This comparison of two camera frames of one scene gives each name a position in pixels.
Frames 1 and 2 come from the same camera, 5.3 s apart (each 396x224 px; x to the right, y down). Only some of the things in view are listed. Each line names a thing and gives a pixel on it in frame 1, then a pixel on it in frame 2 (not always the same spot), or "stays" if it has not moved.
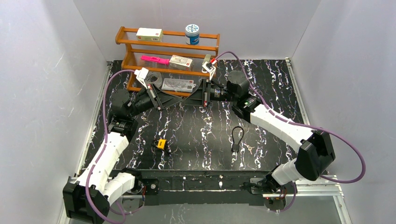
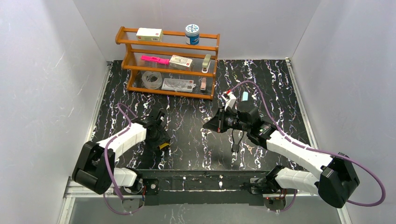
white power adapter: x=141 y=74 to x=161 y=116
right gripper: x=205 y=94 to x=221 y=122
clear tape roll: x=158 y=82 stays
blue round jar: x=192 y=32 stays
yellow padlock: x=162 y=144 stays
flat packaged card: x=179 y=85 stays
